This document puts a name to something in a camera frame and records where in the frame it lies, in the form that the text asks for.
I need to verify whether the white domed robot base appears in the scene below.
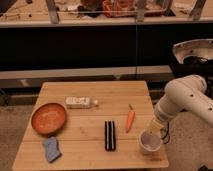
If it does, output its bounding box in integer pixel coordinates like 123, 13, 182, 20
172, 39, 213, 64

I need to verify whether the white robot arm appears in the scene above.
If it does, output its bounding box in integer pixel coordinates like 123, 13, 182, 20
147, 75, 213, 134

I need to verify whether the white cup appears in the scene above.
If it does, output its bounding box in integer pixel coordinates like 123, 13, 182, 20
138, 131, 162, 155

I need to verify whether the orange carrot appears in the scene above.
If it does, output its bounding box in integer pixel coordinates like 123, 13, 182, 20
125, 104, 135, 133

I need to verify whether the black ridged block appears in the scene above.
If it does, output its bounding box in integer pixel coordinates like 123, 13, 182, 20
105, 121, 116, 151

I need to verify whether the wooden table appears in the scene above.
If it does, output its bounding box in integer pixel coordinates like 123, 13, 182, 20
12, 81, 169, 171

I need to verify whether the clear plastic water bottle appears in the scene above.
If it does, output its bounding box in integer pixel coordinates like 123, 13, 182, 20
65, 97, 99, 109

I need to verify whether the orange bowl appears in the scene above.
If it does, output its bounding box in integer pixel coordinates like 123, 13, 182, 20
31, 103, 67, 136

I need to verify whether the blue sponge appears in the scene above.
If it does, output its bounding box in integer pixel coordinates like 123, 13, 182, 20
43, 137, 62, 163

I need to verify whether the orange object on shelf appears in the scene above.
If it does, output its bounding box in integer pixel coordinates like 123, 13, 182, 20
102, 0, 135, 17

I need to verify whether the black cable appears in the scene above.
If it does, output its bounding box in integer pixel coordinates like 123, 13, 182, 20
160, 121, 171, 145

